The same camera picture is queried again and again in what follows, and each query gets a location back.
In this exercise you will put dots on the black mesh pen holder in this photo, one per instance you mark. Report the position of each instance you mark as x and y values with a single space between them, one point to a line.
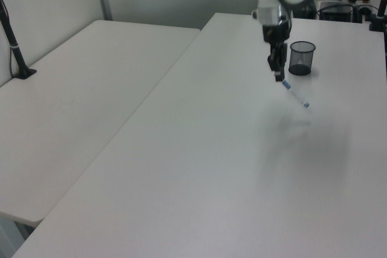
300 60

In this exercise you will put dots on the black camera pole with base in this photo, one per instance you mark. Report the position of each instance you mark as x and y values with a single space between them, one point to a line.
15 46

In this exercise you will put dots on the black equipment box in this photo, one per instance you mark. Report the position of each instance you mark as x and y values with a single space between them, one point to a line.
337 11

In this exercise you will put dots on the blue and white marker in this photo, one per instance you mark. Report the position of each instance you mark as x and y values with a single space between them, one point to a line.
294 93

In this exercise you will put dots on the black camera pole clamp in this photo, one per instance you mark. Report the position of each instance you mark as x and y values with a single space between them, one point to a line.
378 16

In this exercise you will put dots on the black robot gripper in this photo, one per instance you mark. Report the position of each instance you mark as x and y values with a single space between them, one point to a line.
275 32

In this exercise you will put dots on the white side table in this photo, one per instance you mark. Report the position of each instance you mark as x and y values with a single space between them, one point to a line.
75 104

